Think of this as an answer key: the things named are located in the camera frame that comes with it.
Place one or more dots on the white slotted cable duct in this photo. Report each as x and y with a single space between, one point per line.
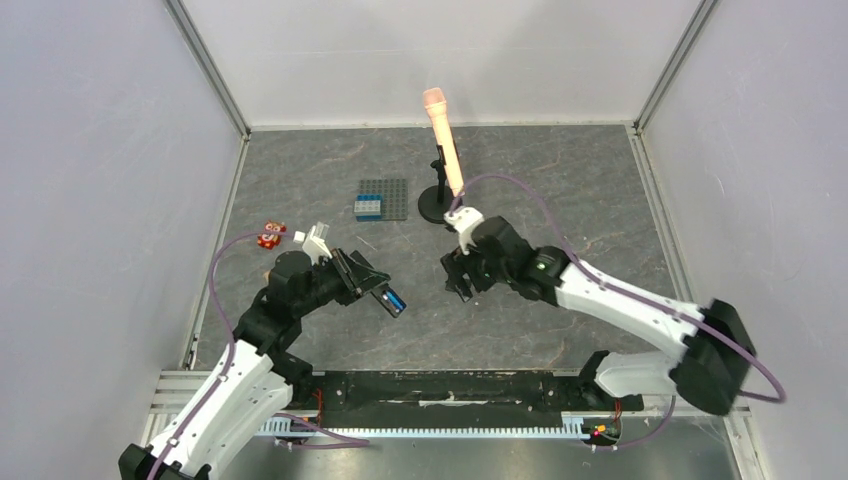
570 428

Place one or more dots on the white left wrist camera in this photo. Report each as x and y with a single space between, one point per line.
313 242

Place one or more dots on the black mounting base plate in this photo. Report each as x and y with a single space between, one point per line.
452 398

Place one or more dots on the grey brick baseplate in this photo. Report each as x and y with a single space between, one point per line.
394 192

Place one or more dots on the pink toy microphone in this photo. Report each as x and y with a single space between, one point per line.
436 107

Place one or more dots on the blue grey toy brick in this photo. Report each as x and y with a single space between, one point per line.
367 207

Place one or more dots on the black microphone stand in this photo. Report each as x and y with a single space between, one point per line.
435 201

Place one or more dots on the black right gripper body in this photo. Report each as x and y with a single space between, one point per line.
465 266

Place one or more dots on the small blue piece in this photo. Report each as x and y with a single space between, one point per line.
398 305

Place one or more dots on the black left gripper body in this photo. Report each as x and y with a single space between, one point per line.
343 269

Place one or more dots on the red owl toy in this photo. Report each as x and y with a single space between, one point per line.
271 236

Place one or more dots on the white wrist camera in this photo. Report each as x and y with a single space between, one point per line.
313 242
464 221

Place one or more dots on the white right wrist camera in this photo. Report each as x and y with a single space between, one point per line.
464 221

